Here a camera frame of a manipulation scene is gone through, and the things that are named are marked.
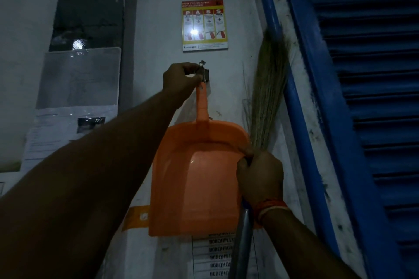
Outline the person's left hand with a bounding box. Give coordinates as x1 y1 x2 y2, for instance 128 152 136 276
162 62 205 106

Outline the person's right hand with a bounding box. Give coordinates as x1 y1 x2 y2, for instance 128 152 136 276
236 147 285 214

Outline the orange plastic dustpan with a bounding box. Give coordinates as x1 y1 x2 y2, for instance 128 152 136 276
149 80 260 238

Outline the grass broom with metal handle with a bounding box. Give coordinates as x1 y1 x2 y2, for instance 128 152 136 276
228 26 291 279

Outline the person's right forearm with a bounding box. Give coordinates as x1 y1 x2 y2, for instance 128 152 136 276
259 207 361 279

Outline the person's left forearm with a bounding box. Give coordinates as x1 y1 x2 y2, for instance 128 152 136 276
0 89 185 279

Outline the orange wrist band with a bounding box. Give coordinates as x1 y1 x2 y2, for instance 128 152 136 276
252 198 292 225

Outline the blue vertical pipe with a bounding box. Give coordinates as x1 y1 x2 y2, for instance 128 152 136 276
251 0 342 256

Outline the white label list sheet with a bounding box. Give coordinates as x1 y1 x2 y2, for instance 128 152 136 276
191 231 260 279

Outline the clear plastic sheet holder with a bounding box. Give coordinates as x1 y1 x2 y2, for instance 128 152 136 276
36 47 122 110

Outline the dark grey metal column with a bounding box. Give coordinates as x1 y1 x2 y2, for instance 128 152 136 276
48 0 142 114

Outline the orange tape strip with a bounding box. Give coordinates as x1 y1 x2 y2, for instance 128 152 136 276
121 205 151 232

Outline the printed white paper notice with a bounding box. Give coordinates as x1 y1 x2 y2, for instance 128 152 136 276
21 105 118 173

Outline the blue roller shutter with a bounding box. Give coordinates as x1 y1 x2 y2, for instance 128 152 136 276
275 0 419 279

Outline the metal wall hook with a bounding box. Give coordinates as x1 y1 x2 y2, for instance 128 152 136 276
196 59 211 84

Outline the fire safety wall poster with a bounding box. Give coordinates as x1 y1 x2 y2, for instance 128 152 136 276
182 0 229 52

